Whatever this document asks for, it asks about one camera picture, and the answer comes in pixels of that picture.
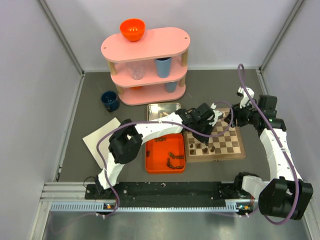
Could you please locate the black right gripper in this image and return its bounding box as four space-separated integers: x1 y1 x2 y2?
224 99 261 128

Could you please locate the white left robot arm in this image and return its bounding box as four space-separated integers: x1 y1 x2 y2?
94 103 224 199

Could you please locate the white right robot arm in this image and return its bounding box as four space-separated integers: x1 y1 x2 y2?
225 93 314 220

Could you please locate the wooden chess board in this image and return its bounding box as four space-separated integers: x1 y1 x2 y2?
182 107 247 163

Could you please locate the blue cup bottom shelf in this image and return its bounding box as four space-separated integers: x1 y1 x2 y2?
164 81 178 93

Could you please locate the blue cup shelf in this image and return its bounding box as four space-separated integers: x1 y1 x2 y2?
164 81 178 93
154 57 172 79

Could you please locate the orange tin box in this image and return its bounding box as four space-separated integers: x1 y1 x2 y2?
145 133 186 175

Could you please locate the blue cup middle shelf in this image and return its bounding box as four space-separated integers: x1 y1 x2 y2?
154 57 172 79

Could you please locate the pink three-tier shelf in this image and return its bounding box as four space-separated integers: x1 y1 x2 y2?
101 27 191 106

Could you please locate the clear glass cup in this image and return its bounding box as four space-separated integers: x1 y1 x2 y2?
126 61 145 81

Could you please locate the dark blue mug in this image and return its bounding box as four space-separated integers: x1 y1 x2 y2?
100 91 120 113

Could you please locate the white paper sheet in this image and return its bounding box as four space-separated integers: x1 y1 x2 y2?
82 117 121 169

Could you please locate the orange bowl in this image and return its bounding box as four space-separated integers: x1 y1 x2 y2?
119 18 146 42

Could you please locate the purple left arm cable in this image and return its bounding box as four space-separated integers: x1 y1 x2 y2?
96 100 235 218

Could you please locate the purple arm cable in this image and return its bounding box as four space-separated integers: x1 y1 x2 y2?
96 100 235 218
237 63 304 226

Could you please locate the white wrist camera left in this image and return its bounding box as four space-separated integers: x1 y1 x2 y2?
207 103 224 127

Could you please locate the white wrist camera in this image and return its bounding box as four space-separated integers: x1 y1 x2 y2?
236 87 255 109
207 103 224 127

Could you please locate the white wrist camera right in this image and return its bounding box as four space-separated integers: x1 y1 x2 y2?
236 87 255 109

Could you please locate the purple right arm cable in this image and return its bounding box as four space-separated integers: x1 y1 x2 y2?
237 63 304 226

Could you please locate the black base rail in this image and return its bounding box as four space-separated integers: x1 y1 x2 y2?
84 181 256 208

